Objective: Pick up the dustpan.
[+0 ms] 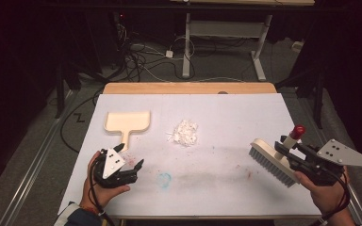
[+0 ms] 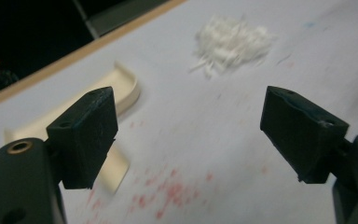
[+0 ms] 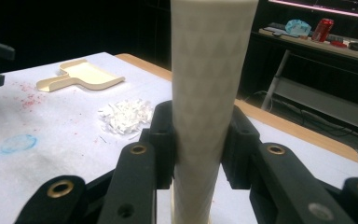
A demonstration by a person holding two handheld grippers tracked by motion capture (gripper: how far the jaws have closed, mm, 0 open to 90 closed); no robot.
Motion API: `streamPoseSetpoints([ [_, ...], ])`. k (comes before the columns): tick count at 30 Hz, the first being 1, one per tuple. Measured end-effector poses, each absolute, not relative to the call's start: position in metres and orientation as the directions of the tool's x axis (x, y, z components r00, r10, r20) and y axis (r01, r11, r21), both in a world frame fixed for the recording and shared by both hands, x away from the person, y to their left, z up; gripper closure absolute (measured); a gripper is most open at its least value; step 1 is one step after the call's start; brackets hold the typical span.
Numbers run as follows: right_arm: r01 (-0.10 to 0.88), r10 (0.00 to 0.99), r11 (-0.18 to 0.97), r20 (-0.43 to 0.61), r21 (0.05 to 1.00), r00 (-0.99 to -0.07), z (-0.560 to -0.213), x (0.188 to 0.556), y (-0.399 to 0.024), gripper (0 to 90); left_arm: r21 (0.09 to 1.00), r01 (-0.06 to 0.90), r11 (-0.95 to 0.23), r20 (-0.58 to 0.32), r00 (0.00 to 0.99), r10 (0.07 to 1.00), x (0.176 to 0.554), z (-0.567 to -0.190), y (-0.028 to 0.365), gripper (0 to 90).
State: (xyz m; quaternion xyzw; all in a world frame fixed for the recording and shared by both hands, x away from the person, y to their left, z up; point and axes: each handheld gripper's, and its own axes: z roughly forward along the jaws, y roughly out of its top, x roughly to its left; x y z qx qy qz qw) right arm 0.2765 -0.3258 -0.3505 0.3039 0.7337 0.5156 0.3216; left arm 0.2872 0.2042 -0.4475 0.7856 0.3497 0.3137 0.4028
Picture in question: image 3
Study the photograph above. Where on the pile of white paper shreds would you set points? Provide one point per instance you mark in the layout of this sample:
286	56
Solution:
126	116

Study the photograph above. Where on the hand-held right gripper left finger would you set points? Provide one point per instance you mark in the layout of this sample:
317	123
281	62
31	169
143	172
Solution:
161	137

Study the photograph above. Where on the cream plastic dustpan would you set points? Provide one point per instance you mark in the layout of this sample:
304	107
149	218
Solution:
85	75

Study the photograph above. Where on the small black round object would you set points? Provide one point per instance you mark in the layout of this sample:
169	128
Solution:
356	46

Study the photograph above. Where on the small red flat object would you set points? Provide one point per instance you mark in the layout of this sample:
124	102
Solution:
338	44

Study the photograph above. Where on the red drink can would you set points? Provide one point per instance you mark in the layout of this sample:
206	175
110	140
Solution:
322	30

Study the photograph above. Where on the computer monitor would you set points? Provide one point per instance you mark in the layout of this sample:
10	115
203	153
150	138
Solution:
332	7

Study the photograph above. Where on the white metal desk frame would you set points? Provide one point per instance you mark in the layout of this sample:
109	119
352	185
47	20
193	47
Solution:
320	102

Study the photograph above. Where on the wooden background desk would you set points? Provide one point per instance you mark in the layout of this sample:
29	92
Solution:
351	53

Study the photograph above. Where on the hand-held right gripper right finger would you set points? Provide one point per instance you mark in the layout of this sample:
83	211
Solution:
240	146

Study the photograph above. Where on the crumpled blue plastic bag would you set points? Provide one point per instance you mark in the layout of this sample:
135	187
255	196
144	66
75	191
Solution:
297	28

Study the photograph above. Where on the dark keyboard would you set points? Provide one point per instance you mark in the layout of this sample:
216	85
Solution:
276	26

